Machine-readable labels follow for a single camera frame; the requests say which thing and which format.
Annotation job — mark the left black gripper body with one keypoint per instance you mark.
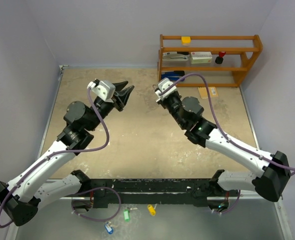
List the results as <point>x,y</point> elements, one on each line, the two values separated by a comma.
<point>117,102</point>

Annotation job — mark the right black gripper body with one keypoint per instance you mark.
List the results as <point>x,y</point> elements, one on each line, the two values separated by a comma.
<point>172,104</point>

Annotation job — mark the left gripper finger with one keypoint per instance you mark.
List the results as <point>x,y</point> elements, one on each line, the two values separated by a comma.
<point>124,94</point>
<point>121,86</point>

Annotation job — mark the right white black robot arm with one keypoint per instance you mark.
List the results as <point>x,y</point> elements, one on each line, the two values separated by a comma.
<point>268,173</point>

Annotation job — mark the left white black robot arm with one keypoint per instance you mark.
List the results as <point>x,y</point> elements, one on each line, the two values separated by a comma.
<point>22,197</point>

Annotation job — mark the blue black stapler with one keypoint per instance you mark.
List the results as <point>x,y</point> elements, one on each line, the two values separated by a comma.
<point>173,75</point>

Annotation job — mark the wooden shelf rack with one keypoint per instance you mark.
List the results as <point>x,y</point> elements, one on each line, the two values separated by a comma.
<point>234,54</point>

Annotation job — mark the grey black stapler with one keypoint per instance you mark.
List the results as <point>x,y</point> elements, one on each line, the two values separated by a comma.
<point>175,56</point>

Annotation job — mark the white green box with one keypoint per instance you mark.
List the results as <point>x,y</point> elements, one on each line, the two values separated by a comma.
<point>200,57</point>

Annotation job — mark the red black stamp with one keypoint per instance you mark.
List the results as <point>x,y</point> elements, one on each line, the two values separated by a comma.
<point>220,58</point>

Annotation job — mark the yellow tape measure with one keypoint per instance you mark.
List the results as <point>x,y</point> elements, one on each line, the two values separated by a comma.
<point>185,40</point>

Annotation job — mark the yellow tag key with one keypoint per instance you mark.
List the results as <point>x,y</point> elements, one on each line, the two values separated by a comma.
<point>152,209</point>

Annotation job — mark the green tag key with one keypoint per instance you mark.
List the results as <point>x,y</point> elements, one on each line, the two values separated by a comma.
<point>126,213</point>

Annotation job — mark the blue tag key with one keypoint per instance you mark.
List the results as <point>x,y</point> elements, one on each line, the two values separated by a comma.
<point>110,227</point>

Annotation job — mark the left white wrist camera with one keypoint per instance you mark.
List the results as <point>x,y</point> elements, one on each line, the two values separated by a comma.
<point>103,89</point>

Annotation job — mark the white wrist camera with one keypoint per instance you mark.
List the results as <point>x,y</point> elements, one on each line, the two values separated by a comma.
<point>165,88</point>
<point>103,89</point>

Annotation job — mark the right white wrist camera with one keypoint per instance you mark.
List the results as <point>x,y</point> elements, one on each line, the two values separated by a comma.
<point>165,88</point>

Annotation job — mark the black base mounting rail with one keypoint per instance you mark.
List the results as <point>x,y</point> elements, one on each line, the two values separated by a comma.
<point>140,191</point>

